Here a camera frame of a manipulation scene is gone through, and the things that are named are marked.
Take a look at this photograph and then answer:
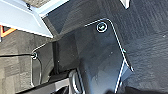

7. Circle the white table orange legs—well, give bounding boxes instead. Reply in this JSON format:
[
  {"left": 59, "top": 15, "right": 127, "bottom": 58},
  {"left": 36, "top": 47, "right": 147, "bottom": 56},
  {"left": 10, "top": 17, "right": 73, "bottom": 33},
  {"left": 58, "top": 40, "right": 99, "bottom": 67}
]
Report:
[{"left": 0, "top": 25, "right": 17, "bottom": 38}]

